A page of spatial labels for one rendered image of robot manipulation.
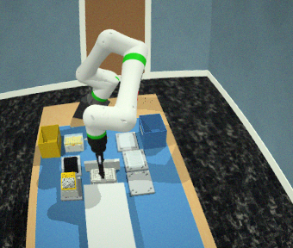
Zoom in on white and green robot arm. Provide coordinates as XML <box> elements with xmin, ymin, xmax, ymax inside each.
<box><xmin>76</xmin><ymin>29</ymin><xmax>148</xmax><ymax>148</ymax></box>

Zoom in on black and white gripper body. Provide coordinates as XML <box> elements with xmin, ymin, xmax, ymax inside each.
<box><xmin>90</xmin><ymin>145</ymin><xmax>106</xmax><ymax>159</ymax></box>

